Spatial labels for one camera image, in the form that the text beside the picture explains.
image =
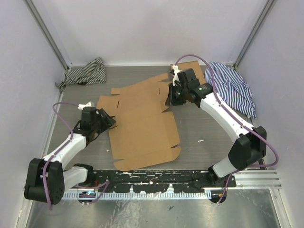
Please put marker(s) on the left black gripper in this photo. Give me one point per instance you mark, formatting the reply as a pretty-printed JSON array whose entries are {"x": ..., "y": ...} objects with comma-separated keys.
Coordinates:
[{"x": 108, "y": 122}]

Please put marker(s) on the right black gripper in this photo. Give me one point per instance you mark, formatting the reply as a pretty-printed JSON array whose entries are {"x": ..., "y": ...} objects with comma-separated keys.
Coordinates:
[{"x": 171, "y": 98}]

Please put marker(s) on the brown cardboard box sheet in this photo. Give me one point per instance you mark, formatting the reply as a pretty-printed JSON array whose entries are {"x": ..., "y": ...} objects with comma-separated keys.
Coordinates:
[{"x": 145, "y": 132}]

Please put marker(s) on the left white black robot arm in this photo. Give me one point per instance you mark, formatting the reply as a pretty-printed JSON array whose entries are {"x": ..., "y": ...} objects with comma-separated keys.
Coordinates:
[{"x": 47, "y": 179}]

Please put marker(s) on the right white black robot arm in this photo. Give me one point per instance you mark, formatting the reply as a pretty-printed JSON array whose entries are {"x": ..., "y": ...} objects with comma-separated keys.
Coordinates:
[{"x": 248, "y": 142}]

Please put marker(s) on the grey striped cloth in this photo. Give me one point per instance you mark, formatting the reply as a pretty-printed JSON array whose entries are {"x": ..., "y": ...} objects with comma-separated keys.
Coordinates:
[{"x": 92, "y": 73}]

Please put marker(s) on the blue white striped cloth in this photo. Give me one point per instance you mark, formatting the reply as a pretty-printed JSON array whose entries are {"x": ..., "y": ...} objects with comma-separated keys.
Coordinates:
[{"x": 232, "y": 88}]

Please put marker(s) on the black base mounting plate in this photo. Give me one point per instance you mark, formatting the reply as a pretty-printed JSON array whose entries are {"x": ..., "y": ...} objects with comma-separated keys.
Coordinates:
[{"x": 154, "y": 181}]

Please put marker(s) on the left aluminium frame post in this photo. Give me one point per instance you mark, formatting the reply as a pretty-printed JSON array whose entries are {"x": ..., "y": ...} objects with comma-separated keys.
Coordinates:
[{"x": 40, "y": 14}]

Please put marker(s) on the aluminium frame post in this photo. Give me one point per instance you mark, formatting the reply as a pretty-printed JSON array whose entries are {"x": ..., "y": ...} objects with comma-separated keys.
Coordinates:
[
  {"x": 40, "y": 14},
  {"x": 254, "y": 31}
]

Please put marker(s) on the white slotted cable duct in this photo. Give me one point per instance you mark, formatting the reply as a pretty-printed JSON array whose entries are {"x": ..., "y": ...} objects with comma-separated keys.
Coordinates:
[{"x": 75, "y": 195}]

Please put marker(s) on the aluminium front rail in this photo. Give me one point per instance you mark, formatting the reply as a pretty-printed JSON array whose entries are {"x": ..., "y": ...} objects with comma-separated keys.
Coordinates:
[{"x": 250, "y": 178}]

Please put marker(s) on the right aluminium frame post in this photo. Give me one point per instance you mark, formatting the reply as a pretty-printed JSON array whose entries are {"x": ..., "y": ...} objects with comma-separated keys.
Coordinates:
[{"x": 254, "y": 31}]

